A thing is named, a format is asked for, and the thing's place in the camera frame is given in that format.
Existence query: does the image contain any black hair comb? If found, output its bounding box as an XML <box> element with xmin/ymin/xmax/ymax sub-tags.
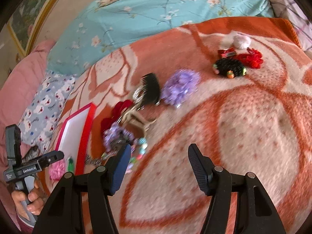
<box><xmin>141</xmin><ymin>73</ymin><xmax>161</xmax><ymax>106</ymax></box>

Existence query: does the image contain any red velvet bow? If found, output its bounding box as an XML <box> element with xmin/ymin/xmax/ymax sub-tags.
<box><xmin>100</xmin><ymin>99</ymin><xmax>133</xmax><ymax>135</ymax></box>

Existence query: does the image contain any pink lace scrunchie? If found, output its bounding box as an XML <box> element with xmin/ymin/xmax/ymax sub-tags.
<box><xmin>49</xmin><ymin>159</ymin><xmax>65</xmax><ymax>181</ymax></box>

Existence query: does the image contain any beige hair claw clip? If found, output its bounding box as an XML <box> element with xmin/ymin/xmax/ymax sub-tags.
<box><xmin>118</xmin><ymin>109</ymin><xmax>156</xmax><ymax>137</ymax></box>

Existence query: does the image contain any red mesh flower clip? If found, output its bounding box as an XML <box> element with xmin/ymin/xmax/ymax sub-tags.
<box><xmin>235</xmin><ymin>48</ymin><xmax>263</xmax><ymax>69</ymax></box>

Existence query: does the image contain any blue bear print pillow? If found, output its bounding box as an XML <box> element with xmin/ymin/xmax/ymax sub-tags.
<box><xmin>18</xmin><ymin>70</ymin><xmax>76</xmax><ymax>153</ymax></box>

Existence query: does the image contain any red white jewelry box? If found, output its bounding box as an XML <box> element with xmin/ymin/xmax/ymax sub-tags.
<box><xmin>55</xmin><ymin>103</ymin><xmax>96</xmax><ymax>175</ymax></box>

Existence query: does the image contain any orange white patterned blanket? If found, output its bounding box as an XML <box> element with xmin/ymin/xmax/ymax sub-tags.
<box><xmin>59</xmin><ymin>17</ymin><xmax>311</xmax><ymax>233</ymax></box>

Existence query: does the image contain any white fluffy pompom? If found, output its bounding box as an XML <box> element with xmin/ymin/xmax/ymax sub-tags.
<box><xmin>233</xmin><ymin>34</ymin><xmax>251</xmax><ymax>50</ymax></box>

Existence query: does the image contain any colourful bead bracelet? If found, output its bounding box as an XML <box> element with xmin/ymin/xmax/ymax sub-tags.
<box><xmin>101</xmin><ymin>137</ymin><xmax>149</xmax><ymax>173</ymax></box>

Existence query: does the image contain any turquoise floral bedsheet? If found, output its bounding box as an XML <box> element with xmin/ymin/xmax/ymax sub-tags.
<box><xmin>47</xmin><ymin>0</ymin><xmax>274</xmax><ymax>75</ymax></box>

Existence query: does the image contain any black knitted hair accessory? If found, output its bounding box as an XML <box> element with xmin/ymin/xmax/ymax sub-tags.
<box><xmin>213</xmin><ymin>58</ymin><xmax>247</xmax><ymax>79</ymax></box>

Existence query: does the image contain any lilac patterned pillow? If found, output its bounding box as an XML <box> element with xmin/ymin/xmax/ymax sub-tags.
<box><xmin>269</xmin><ymin>0</ymin><xmax>311</xmax><ymax>59</ymax></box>

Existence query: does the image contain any purple ruffled scrunchie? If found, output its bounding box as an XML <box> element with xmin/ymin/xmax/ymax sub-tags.
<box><xmin>161</xmin><ymin>69</ymin><xmax>200</xmax><ymax>108</ymax></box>

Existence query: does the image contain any pearl silver hair clip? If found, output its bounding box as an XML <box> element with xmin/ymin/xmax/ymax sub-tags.
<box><xmin>132</xmin><ymin>85</ymin><xmax>144</xmax><ymax>110</ymax></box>

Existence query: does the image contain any person's left hand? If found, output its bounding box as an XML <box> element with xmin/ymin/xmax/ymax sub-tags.
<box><xmin>11</xmin><ymin>178</ymin><xmax>46</xmax><ymax>221</ymax></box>

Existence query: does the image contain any purple pearl scrunchie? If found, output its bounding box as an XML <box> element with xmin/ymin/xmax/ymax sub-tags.
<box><xmin>103</xmin><ymin>122</ymin><xmax>135</xmax><ymax>153</ymax></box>

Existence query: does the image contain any pink quilt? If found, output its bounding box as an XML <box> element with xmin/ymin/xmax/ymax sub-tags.
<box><xmin>1</xmin><ymin>39</ymin><xmax>56</xmax><ymax>233</ymax></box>

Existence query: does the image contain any gold framed floral picture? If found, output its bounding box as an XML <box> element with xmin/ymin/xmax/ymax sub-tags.
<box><xmin>7</xmin><ymin>0</ymin><xmax>58</xmax><ymax>57</ymax></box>

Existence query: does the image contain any red glitter bow clip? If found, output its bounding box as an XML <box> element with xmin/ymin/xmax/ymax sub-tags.
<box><xmin>218</xmin><ymin>48</ymin><xmax>237</xmax><ymax>59</ymax></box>

